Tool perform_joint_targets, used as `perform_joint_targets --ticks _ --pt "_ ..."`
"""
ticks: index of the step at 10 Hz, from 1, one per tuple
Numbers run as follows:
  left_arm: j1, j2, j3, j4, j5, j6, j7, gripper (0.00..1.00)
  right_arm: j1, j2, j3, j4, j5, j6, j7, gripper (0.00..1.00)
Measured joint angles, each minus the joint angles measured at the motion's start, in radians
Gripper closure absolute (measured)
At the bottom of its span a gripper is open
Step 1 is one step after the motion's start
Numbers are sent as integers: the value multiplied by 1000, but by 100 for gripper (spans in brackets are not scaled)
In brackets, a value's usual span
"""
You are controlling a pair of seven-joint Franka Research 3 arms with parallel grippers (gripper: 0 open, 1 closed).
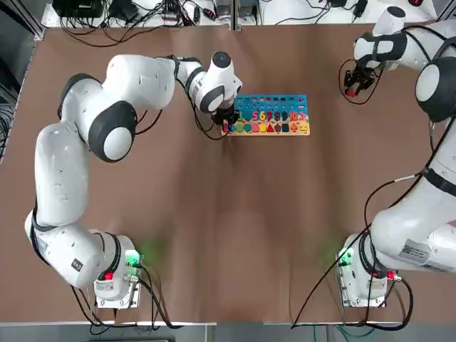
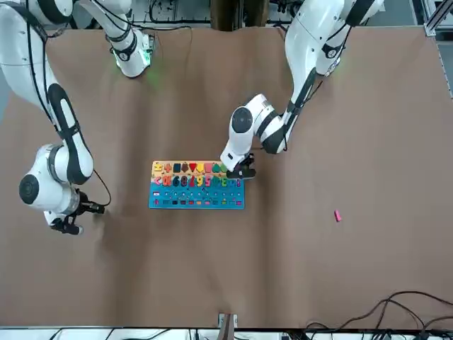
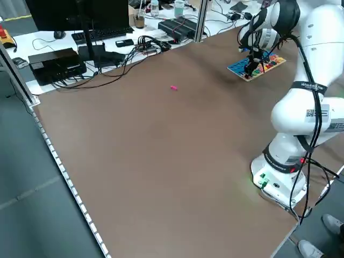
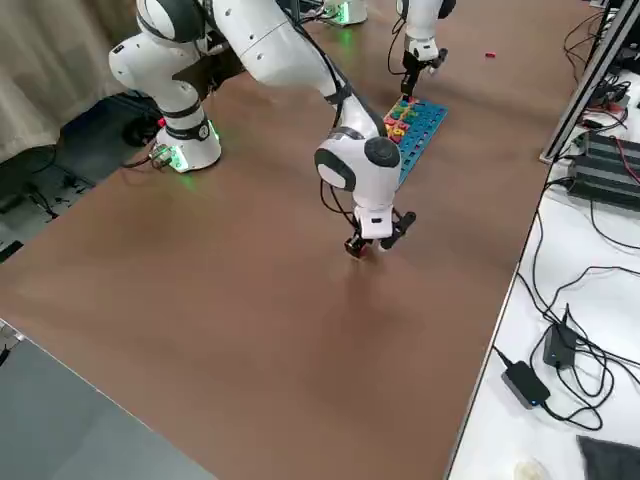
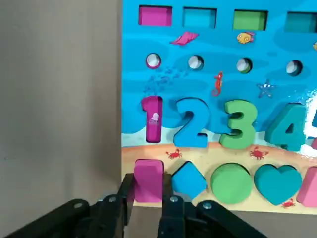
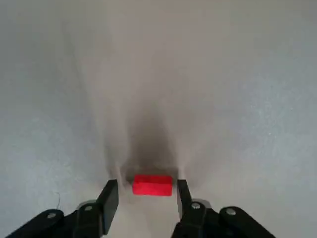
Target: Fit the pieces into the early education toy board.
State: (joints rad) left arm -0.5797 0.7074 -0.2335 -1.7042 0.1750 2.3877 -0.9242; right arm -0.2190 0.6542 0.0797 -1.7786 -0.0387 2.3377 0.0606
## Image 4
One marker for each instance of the small red piece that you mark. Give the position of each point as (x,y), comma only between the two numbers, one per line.
(356,252)

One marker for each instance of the black flat floor item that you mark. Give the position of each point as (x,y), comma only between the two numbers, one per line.
(10,252)

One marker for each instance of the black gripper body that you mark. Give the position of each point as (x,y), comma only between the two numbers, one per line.
(412,67)
(355,230)

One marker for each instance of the black ribbed power supply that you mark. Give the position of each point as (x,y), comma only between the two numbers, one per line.
(600,182)
(607,150)

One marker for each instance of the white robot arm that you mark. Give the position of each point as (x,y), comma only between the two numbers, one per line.
(425,20)
(275,50)

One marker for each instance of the dark grey cloth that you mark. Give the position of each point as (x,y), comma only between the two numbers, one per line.
(615,460)

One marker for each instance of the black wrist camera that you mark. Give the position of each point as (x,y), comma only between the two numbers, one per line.
(400,232)
(440,60)

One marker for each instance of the cream tape roll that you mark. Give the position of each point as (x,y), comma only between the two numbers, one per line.
(531,471)

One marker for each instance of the wide pink block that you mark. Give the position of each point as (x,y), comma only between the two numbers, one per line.
(410,101)

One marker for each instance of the colourful toy puzzle board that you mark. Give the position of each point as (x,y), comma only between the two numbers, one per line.
(425,130)

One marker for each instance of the aluminium frame post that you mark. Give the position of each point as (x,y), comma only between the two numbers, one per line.
(575,102)

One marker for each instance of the grey black power adapter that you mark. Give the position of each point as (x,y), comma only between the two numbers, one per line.
(525,382)

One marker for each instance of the beige curtain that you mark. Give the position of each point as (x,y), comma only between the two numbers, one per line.
(50,75)

